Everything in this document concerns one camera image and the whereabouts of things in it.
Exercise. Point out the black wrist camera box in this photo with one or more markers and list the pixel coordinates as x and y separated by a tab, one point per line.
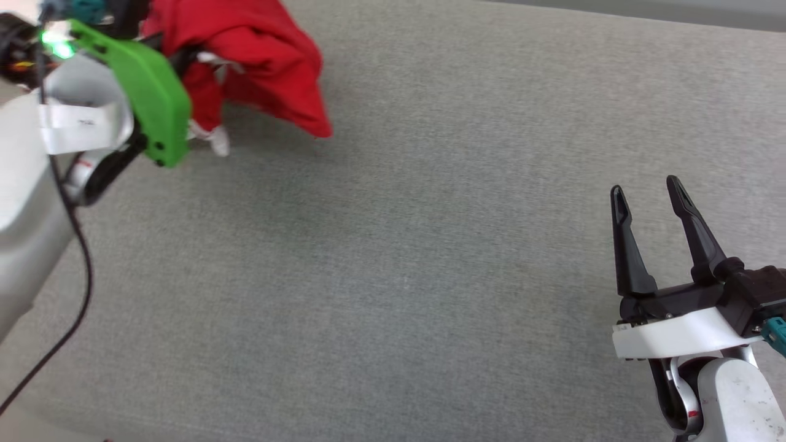
126	15
764	291

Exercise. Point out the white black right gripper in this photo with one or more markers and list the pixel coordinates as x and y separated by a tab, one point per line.
681	331

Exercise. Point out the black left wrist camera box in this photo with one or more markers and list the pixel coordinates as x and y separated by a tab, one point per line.
126	15

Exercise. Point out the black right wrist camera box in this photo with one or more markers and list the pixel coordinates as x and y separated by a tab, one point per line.
764	291

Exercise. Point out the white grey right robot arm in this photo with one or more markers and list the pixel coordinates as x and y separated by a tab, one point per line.
731	399

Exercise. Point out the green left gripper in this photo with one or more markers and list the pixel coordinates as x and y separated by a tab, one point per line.
147	92

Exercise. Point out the red and white jersey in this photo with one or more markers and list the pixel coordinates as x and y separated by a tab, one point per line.
264	49

